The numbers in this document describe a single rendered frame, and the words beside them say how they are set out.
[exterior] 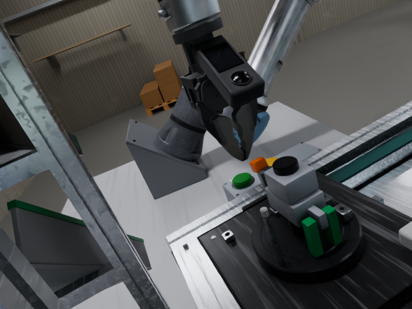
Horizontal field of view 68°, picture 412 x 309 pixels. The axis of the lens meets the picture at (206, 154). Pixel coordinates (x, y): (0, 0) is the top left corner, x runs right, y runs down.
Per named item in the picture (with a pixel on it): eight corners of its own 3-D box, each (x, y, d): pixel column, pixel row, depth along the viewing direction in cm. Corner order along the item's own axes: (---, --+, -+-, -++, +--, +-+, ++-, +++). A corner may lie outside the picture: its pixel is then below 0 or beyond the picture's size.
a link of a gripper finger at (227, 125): (232, 151, 53) (214, 103, 49) (247, 162, 48) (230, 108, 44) (216, 159, 52) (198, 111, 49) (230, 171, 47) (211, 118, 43)
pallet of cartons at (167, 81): (183, 89, 652) (171, 58, 625) (190, 100, 543) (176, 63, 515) (147, 103, 649) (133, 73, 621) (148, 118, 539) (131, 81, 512)
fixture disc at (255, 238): (238, 238, 46) (234, 228, 45) (312, 194, 49) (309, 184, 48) (295, 306, 33) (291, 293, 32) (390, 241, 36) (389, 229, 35)
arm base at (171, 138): (156, 133, 99) (168, 106, 96) (198, 151, 101) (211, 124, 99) (151, 146, 84) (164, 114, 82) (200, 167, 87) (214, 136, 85)
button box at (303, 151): (230, 206, 66) (221, 183, 63) (308, 163, 70) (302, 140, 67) (244, 222, 59) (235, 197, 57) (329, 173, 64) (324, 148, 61)
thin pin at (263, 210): (276, 263, 37) (258, 208, 33) (282, 260, 37) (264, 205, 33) (280, 267, 36) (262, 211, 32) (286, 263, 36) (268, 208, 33)
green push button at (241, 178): (231, 186, 62) (228, 178, 62) (247, 178, 63) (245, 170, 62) (240, 194, 59) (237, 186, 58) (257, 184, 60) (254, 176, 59)
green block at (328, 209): (327, 241, 37) (320, 209, 35) (335, 236, 37) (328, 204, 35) (335, 246, 36) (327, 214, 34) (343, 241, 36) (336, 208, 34)
